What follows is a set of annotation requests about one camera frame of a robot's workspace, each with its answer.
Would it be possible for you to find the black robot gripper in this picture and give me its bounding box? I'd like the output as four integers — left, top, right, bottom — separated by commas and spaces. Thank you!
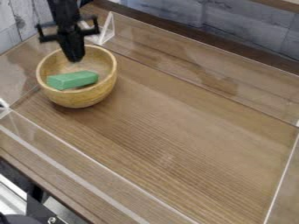
35, 12, 100, 62

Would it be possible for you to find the wooden bowl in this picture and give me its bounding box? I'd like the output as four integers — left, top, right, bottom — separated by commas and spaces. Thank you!
36, 45, 118, 109

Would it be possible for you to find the green rectangular block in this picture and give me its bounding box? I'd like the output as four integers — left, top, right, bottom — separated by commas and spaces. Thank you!
47, 71, 99, 90

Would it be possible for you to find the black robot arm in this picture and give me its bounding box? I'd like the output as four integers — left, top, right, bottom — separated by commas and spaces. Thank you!
35, 0, 100, 63

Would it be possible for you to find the clear acrylic enclosure wall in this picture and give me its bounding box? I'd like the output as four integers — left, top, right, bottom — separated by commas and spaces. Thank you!
0, 16, 299, 224

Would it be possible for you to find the black metal bracket with bolt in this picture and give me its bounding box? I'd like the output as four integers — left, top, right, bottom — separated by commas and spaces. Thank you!
26, 195, 60, 224

